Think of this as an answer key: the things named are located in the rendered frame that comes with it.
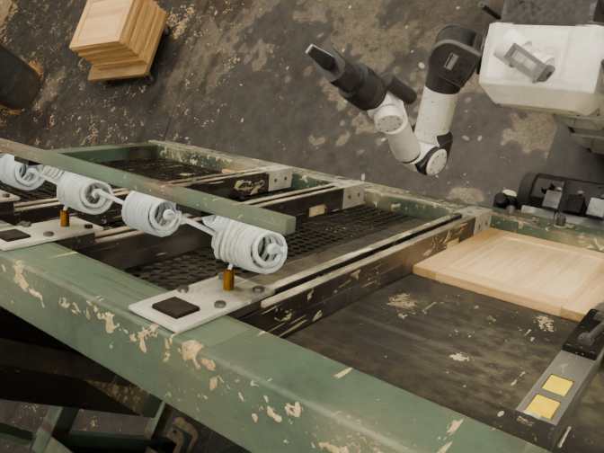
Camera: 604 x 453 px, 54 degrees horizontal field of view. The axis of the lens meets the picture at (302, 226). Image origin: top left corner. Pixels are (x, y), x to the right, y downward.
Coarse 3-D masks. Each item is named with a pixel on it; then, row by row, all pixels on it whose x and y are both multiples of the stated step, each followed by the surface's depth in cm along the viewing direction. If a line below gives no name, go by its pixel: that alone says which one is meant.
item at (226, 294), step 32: (224, 224) 83; (448, 224) 148; (480, 224) 162; (352, 256) 118; (384, 256) 120; (416, 256) 133; (192, 288) 87; (224, 288) 87; (256, 288) 87; (288, 288) 101; (320, 288) 102; (352, 288) 112; (160, 320) 76; (192, 320) 76; (256, 320) 90; (288, 320) 97
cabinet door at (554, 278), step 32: (448, 256) 140; (480, 256) 143; (512, 256) 145; (544, 256) 147; (576, 256) 149; (480, 288) 123; (512, 288) 123; (544, 288) 125; (576, 288) 126; (576, 320) 113
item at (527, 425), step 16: (560, 352) 90; (560, 368) 86; (576, 368) 86; (592, 368) 88; (544, 384) 81; (576, 384) 81; (528, 400) 76; (560, 400) 77; (576, 400) 81; (528, 416) 73; (560, 416) 73; (512, 432) 75; (528, 432) 74; (544, 432) 72; (560, 432) 75; (544, 448) 73
